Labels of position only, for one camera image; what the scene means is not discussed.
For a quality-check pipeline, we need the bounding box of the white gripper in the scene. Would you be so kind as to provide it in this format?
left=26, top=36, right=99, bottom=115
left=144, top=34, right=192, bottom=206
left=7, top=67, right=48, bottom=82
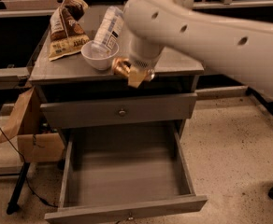
left=128, top=37, right=164, bottom=88

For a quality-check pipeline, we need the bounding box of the crushed orange can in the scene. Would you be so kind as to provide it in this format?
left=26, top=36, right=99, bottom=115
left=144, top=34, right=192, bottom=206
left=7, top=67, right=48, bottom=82
left=111, top=57, right=154, bottom=81

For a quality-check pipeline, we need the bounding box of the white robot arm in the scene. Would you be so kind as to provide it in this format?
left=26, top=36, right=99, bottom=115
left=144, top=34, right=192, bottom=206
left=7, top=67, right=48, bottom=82
left=123, top=0, right=273, bottom=99

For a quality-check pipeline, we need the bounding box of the closed grey top drawer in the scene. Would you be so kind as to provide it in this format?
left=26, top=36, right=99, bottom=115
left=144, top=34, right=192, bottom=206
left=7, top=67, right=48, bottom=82
left=40, top=93, right=197, bottom=129

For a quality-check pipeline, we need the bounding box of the grey drawer cabinet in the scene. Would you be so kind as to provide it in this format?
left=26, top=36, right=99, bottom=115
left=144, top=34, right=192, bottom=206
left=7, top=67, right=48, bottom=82
left=28, top=4, right=205, bottom=142

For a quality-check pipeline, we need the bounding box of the open grey middle drawer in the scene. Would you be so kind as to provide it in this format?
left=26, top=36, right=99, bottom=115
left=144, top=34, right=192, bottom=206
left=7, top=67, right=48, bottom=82
left=45, top=121, right=208, bottom=224

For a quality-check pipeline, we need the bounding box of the white bowl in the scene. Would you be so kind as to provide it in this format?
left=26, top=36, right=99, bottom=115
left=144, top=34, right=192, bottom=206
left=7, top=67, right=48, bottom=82
left=80, top=41, right=119, bottom=71

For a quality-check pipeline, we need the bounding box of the clear plastic water bottle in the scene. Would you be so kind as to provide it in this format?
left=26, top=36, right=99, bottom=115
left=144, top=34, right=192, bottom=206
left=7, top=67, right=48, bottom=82
left=92, top=6, right=124, bottom=57

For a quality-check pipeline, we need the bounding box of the brown chip bag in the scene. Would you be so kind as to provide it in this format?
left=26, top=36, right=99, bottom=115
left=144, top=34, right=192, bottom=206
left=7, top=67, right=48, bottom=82
left=49, top=0, right=90, bottom=61

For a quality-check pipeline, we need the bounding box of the cardboard box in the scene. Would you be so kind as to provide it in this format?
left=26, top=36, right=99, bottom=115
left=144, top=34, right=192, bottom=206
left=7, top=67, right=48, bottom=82
left=0, top=88, right=65, bottom=162

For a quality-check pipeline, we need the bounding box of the black chair base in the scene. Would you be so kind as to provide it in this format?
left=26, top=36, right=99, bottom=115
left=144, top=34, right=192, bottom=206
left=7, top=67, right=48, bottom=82
left=245, top=88, right=273, bottom=117

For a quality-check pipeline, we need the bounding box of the black table leg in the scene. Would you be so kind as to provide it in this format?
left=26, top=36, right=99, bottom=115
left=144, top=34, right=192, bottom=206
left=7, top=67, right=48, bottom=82
left=7, top=162, right=30, bottom=215

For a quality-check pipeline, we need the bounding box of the black cable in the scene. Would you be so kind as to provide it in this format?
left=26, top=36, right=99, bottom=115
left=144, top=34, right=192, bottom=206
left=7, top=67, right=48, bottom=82
left=0, top=103, right=59, bottom=208

